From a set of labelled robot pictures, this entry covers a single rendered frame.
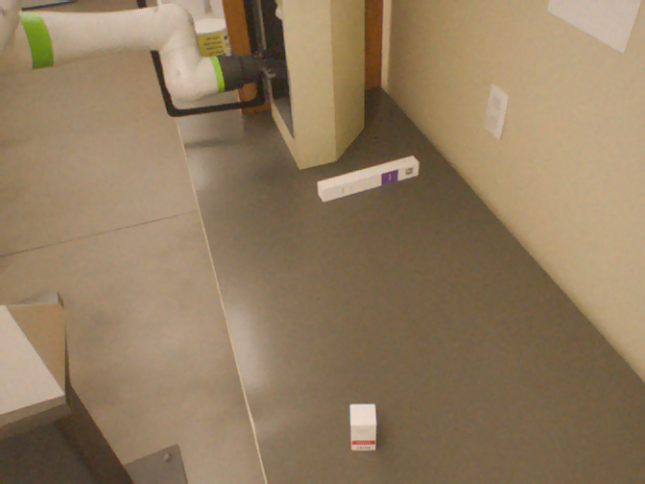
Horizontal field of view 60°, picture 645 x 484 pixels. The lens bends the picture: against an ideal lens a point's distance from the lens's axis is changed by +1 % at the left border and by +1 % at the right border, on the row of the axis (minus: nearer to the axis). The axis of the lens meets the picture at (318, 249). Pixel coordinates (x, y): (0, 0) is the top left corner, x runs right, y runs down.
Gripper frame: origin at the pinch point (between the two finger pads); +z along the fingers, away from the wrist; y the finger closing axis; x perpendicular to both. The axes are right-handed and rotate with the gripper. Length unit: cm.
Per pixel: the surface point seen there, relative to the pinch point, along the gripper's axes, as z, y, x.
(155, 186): -53, 136, 120
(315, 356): -29, -75, 26
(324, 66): -1.9, -13.8, -2.9
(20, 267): -124, 97, 121
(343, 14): 5.0, -9.4, -12.9
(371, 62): 27.6, 21.7, 16.5
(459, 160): 31.9, -28.3, 25.6
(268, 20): -7.8, 14.9, -5.6
